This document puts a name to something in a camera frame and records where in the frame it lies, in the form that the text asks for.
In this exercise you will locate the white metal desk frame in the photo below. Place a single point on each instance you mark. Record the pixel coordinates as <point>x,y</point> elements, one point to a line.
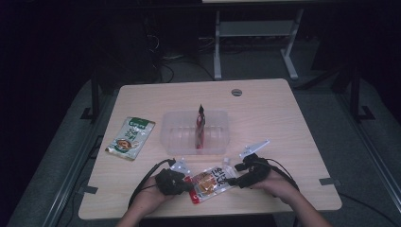
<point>255,28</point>

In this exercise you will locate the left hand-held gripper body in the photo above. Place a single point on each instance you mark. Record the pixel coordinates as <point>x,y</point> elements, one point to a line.
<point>171,183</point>

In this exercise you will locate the clear plastic container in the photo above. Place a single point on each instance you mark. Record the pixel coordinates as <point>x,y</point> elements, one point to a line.
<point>183,134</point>

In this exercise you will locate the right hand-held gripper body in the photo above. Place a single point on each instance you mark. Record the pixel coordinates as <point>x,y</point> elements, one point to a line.
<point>258,171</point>

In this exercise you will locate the black metal stand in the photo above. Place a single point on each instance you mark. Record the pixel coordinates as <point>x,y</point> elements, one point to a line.
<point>94,94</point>
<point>355,94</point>

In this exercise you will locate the red and black snack packet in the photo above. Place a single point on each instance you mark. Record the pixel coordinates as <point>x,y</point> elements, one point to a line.
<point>200,129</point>

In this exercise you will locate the green and white food packet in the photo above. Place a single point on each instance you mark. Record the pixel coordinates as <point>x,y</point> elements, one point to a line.
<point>130,137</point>

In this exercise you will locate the person's right hand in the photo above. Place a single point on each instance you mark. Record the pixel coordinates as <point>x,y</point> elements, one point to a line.
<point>280,187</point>

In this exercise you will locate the person's left hand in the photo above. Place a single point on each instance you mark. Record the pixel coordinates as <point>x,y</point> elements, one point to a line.
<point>149,195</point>

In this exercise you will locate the grey tape piece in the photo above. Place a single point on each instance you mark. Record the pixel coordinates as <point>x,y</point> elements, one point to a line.
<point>329,182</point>
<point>87,189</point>

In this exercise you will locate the white and orange sauce pouch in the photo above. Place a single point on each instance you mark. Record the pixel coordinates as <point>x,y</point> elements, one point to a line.
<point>209,184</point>

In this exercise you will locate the grey round table grommet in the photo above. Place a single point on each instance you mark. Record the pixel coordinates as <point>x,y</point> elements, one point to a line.
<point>236,92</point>

